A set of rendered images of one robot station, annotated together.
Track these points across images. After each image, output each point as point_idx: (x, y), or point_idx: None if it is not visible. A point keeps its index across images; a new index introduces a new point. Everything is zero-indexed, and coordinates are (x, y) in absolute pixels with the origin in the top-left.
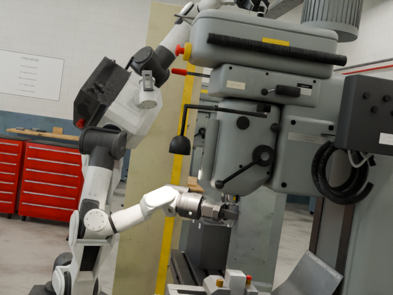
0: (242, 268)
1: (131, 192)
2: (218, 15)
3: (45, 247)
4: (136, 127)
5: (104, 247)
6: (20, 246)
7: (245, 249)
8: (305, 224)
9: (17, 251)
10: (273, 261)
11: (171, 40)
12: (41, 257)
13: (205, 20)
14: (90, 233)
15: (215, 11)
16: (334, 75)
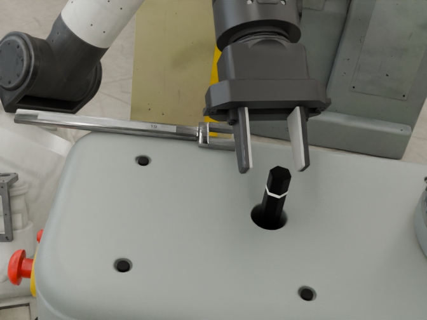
0: (365, 101)
1: (145, 39)
2: (82, 315)
3: (58, 1)
4: (1, 273)
5: (34, 303)
6: (18, 1)
7: (373, 74)
8: None
9: (11, 14)
10: (422, 96)
11: (87, 13)
12: (47, 30)
13: (47, 309)
14: (0, 298)
15: (73, 301)
16: None
